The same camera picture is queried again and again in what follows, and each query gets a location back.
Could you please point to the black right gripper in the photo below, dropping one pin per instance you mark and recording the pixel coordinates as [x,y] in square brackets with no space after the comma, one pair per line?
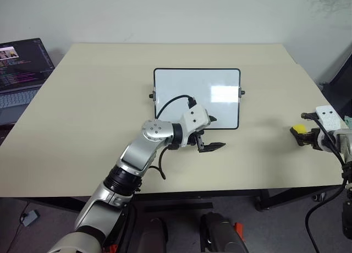
[317,140]

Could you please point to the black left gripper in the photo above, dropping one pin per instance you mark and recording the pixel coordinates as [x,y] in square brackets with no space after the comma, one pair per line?
[198,142]

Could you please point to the yellow whiteboard eraser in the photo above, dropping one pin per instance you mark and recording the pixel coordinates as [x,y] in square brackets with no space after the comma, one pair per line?
[299,128]

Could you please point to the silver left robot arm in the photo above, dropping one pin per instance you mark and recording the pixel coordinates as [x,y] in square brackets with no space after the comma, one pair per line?
[143,151]

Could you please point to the black framed whiteboard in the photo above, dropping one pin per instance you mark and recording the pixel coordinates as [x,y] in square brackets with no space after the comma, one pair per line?
[192,88]

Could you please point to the black bulky object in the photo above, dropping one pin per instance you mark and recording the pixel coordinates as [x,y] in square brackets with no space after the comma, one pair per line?
[341,82]

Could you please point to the grey caster wheel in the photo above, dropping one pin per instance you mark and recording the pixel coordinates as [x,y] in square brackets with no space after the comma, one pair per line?
[319,197]

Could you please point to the dark rounded shape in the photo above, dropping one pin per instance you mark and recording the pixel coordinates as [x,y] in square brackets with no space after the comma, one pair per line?
[220,233]

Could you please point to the orange plastic part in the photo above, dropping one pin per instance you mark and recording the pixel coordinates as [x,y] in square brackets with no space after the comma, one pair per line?
[239,231]
[114,248]

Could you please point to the grey rounded shape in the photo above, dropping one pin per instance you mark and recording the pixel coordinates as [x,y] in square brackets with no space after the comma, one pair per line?
[154,236]

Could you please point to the grey power adapter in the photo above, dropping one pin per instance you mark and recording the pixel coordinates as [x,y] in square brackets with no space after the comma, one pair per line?
[30,217]

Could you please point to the open grey laptop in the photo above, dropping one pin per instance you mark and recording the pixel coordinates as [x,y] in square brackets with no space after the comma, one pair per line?
[22,66]

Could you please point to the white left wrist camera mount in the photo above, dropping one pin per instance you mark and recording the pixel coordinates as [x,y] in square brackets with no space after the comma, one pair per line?
[193,118]

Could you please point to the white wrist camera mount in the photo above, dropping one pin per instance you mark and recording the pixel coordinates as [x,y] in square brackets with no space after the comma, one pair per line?
[330,120]
[193,118]

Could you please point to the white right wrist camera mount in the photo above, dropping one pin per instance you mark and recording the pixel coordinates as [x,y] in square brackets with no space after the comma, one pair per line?
[330,120]

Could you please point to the black metal table frame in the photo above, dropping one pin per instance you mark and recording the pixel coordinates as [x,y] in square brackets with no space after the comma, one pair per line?
[192,195]

